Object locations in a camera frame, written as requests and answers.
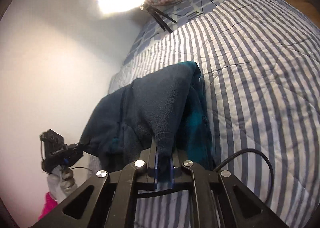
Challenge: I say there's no teal plaid fleece jacket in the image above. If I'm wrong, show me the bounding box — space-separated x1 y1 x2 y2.
80 61 214 180

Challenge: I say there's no grey gloved left hand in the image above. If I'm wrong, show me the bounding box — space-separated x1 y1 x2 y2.
47 165 78 204

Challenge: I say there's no blue white striped quilt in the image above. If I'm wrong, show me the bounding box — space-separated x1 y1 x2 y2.
109 0 319 227

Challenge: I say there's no blue checkered bed sheet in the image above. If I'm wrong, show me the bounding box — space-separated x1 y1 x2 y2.
123 0 226 65

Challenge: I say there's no black cable on sheet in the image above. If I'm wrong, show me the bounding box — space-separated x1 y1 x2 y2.
172 0 218 19

